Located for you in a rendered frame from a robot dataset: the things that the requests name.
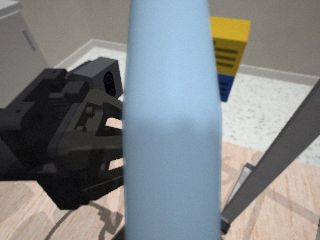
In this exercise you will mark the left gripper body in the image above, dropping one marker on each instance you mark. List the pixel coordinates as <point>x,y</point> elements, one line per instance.
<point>27,125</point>

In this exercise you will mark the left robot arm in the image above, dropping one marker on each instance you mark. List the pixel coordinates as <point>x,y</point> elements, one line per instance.
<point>102,73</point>

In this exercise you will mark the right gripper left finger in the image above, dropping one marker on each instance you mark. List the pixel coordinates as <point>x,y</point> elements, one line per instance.
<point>120,235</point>

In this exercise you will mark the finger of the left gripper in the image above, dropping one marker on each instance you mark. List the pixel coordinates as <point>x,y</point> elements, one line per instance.
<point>82,144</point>
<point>99,180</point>

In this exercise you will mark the grey metal hanging rack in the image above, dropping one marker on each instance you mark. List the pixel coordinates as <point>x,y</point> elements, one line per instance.
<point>299,132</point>

